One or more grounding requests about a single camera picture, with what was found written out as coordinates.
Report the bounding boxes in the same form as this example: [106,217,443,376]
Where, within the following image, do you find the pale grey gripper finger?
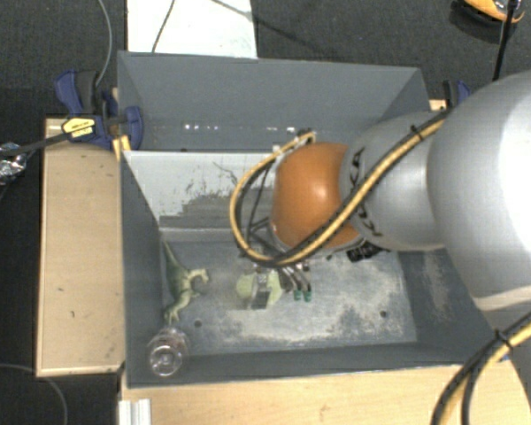
[250,274,271,311]

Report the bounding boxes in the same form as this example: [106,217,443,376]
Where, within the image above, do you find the pale green toy food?
[235,269,286,310]

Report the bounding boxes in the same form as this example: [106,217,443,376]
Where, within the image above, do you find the green toy dinosaur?
[161,240,211,325]

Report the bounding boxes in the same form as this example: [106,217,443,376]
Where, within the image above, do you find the clear glass cup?
[145,326,191,378]

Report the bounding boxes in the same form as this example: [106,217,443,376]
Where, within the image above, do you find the grey metal bin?
[115,50,497,389]

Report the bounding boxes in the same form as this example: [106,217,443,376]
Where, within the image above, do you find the pale wood flat board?
[35,114,127,378]

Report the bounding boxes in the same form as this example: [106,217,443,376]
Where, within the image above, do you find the black cylinder on white bracket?
[345,242,381,264]

